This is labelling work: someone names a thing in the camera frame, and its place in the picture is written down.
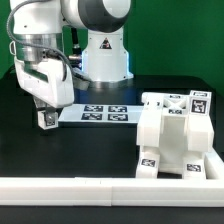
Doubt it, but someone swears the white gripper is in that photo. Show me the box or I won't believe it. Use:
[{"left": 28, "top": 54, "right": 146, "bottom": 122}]
[{"left": 14, "top": 58, "right": 74, "bottom": 126}]

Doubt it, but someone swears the white cube nut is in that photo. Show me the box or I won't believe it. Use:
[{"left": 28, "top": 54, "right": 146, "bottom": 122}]
[
  {"left": 37, "top": 111, "right": 58, "bottom": 130},
  {"left": 189, "top": 90, "right": 212, "bottom": 116}
]

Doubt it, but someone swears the white chair seat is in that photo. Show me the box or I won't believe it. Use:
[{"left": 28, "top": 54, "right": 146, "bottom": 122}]
[{"left": 136, "top": 108, "right": 206, "bottom": 179}]

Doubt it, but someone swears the white cube nut front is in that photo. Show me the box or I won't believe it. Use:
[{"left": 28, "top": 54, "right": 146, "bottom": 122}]
[{"left": 189, "top": 90, "right": 212, "bottom": 116}]

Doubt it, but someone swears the white long chair back bar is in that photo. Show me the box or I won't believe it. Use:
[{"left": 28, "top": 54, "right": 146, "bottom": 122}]
[{"left": 136, "top": 92, "right": 214, "bottom": 152}]

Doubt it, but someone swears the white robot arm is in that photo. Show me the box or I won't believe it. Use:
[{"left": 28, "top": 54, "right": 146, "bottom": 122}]
[{"left": 7, "top": 0, "right": 133, "bottom": 129}]

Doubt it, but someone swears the white tag base sheet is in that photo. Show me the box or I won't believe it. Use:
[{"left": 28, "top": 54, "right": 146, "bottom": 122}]
[{"left": 59, "top": 104, "right": 143, "bottom": 124}]

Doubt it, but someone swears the white L-shaped fence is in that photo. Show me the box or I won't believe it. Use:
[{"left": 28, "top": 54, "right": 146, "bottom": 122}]
[{"left": 0, "top": 151, "right": 224, "bottom": 207}]

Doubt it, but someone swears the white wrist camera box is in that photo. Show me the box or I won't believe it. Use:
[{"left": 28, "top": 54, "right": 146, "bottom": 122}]
[{"left": 72, "top": 68, "right": 90, "bottom": 90}]

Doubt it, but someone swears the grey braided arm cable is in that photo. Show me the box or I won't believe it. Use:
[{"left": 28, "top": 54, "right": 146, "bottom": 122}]
[{"left": 6, "top": 0, "right": 73, "bottom": 81}]

